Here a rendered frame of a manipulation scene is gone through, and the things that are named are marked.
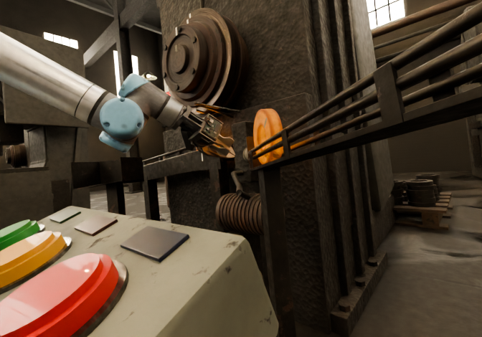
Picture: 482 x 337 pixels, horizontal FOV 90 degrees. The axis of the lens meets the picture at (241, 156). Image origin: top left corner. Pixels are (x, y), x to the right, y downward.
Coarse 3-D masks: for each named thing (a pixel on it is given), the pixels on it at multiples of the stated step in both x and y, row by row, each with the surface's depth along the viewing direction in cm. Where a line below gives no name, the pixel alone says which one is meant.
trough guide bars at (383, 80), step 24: (456, 24) 17; (432, 48) 20; (456, 48) 18; (480, 48) 16; (384, 72) 24; (408, 72) 22; (432, 72) 20; (480, 72) 21; (336, 96) 31; (384, 96) 24; (408, 96) 28; (432, 96) 26; (336, 120) 33; (360, 120) 36; (384, 120) 24; (264, 144) 60; (288, 144) 46
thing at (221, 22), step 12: (192, 12) 111; (204, 12) 106; (216, 12) 101; (180, 24) 117; (228, 24) 102; (228, 36) 97; (228, 48) 98; (228, 60) 98; (228, 72) 98; (228, 84) 102; (216, 96) 104; (228, 96) 107; (192, 108) 114; (204, 108) 109; (216, 108) 112
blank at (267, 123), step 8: (264, 112) 64; (272, 112) 63; (256, 120) 71; (264, 120) 64; (272, 120) 61; (256, 128) 71; (264, 128) 65; (272, 128) 60; (280, 128) 61; (256, 136) 72; (264, 136) 71; (256, 144) 73; (272, 144) 61; (256, 152) 73; (272, 152) 61; (280, 152) 62; (264, 160) 67; (272, 160) 64
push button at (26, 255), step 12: (24, 240) 14; (36, 240) 14; (48, 240) 13; (60, 240) 14; (0, 252) 14; (12, 252) 13; (24, 252) 12; (36, 252) 13; (48, 252) 13; (0, 264) 12; (12, 264) 12; (24, 264) 12; (36, 264) 12; (0, 276) 11; (12, 276) 12
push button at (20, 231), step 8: (16, 224) 19; (24, 224) 18; (32, 224) 19; (0, 232) 18; (8, 232) 17; (16, 232) 18; (24, 232) 18; (32, 232) 18; (0, 240) 17; (8, 240) 17; (16, 240) 17; (0, 248) 17
